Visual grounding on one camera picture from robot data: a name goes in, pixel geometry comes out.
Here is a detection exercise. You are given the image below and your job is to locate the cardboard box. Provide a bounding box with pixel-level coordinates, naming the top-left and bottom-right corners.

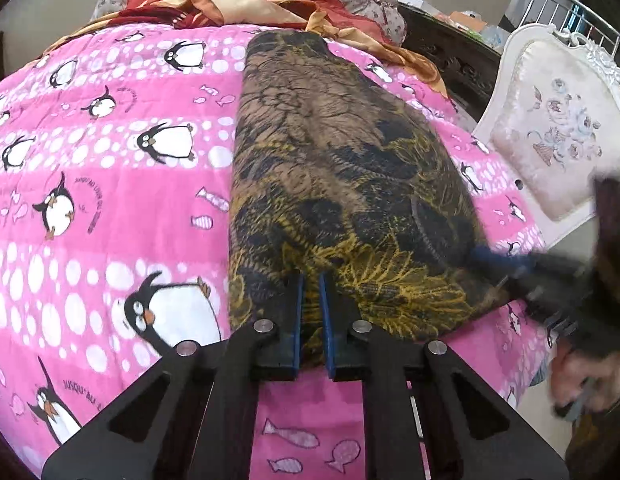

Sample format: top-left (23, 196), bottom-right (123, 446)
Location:
top-left (449, 10), bottom-right (489, 32)

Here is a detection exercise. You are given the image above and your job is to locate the person's right hand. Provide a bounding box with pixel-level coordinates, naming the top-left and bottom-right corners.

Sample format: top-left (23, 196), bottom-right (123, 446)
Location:
top-left (549, 342), bottom-right (620, 417)

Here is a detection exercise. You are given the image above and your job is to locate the red orange blanket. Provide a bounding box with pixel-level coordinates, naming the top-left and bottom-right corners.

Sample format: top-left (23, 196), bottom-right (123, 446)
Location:
top-left (92, 0), bottom-right (448, 98)

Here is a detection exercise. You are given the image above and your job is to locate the dark carved wooden cabinet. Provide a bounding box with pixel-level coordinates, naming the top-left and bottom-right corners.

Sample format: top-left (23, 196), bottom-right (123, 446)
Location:
top-left (395, 2), bottom-right (503, 123)

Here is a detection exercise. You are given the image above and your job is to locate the metal rack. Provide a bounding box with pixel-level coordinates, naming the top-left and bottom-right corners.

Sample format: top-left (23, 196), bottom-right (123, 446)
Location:
top-left (522, 0), bottom-right (620, 78)

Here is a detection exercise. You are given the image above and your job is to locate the white upholstered chair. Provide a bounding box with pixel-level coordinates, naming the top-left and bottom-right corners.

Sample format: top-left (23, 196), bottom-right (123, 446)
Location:
top-left (471, 22), bottom-right (620, 248)

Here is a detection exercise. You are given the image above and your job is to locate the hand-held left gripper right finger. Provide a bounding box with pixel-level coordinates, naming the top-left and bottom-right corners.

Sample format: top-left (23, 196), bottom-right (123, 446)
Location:
top-left (319, 271), bottom-right (570, 480)

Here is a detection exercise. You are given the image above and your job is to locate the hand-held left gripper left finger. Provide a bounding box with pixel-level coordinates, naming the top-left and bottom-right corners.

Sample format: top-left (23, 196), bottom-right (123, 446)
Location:
top-left (41, 269), bottom-right (305, 480)

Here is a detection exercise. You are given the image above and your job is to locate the pink penguin blanket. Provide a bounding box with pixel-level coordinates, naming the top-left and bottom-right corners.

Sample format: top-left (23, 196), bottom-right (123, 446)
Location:
top-left (0, 22), bottom-right (553, 480)

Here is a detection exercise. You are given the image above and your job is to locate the brown patterned cloth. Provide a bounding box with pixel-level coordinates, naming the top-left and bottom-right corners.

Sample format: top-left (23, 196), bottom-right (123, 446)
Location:
top-left (226, 30), bottom-right (513, 353)

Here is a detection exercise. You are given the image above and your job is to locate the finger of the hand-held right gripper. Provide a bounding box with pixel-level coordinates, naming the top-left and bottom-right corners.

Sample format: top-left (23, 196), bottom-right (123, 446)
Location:
top-left (465, 244), bottom-right (547, 282)

